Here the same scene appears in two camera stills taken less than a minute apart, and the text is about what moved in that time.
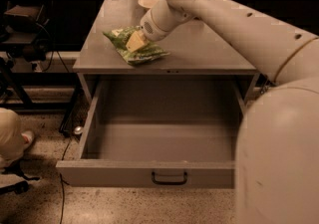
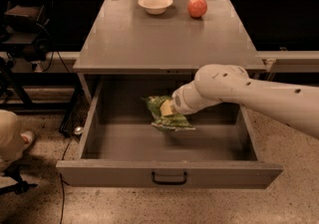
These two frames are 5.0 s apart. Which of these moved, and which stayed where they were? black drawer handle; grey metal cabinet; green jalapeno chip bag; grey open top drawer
Moved: green jalapeno chip bag
Stayed: grey metal cabinet; black drawer handle; grey open top drawer
